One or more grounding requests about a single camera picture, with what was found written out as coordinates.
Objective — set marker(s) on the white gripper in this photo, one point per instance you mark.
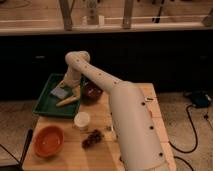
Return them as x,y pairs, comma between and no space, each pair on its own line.
70,80

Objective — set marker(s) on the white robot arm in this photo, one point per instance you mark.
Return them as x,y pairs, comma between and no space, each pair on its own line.
140,146

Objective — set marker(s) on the green plastic tray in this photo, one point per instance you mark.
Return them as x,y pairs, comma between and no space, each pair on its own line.
46,103

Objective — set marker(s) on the grey blue sponge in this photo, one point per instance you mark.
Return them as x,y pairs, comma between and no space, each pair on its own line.
60,93

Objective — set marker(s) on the dark red bowl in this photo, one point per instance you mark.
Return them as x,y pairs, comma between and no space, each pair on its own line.
91,92

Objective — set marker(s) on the white plastic cup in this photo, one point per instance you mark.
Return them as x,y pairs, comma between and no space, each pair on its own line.
82,120

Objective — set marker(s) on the dark grape bunch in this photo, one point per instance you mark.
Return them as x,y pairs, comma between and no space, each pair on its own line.
94,137

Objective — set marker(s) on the orange bowl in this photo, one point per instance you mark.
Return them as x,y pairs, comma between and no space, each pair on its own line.
48,141

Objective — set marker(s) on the black white marker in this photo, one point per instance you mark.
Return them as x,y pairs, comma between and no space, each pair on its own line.
149,99

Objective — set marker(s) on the black power adapter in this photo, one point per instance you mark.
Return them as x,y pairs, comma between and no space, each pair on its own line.
200,99

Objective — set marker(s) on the left wooden post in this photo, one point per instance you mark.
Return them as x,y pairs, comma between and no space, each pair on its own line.
66,14

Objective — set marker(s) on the wooden post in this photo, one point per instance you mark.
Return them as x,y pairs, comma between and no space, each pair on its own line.
66,14
127,14

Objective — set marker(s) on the right wooden post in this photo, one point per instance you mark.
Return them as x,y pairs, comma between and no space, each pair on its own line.
127,14

